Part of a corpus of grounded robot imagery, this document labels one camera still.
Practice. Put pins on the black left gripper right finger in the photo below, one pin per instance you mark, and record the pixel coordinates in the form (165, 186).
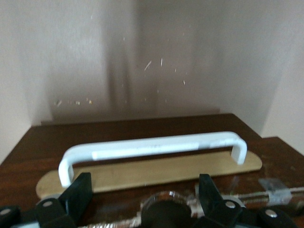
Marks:
(213, 206)

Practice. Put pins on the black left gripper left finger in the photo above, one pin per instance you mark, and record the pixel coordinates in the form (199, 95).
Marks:
(71, 202)

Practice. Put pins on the dark brown wooden cabinet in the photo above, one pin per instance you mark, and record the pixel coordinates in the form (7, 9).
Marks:
(287, 161)

